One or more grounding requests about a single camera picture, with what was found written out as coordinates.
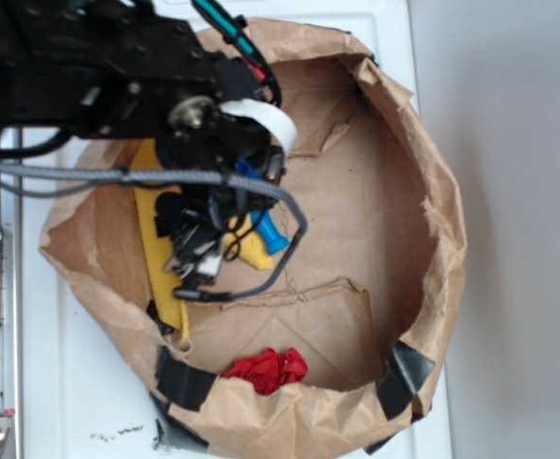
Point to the blue plastic bottle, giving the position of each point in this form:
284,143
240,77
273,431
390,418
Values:
274,241

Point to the aluminium frame rail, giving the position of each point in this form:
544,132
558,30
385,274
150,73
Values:
11,381

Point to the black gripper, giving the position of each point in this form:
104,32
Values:
213,138

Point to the red crumpled cloth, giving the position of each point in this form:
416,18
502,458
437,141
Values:
270,370

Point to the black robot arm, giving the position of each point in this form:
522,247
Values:
114,70

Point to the brown paper bag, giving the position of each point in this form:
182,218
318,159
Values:
369,299

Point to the white plastic tray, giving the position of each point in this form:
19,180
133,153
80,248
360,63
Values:
80,399

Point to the yellow cloth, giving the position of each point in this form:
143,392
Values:
173,312

